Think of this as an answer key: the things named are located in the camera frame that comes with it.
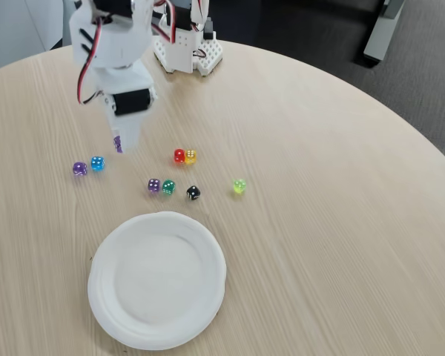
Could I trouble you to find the white paper plate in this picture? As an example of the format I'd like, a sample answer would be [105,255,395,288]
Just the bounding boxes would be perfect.
[87,211,228,352]

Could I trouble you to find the white cabinet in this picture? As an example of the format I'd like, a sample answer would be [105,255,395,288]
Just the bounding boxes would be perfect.
[0,0,75,73]

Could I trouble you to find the black seat cushion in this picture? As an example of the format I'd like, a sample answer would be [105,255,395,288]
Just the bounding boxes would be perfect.
[259,0,383,14]

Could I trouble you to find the grey desk leg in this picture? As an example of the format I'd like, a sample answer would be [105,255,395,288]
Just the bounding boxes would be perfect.
[363,0,407,64]

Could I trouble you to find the red black servo cable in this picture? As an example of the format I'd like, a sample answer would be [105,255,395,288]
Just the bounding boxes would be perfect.
[76,18,105,106]

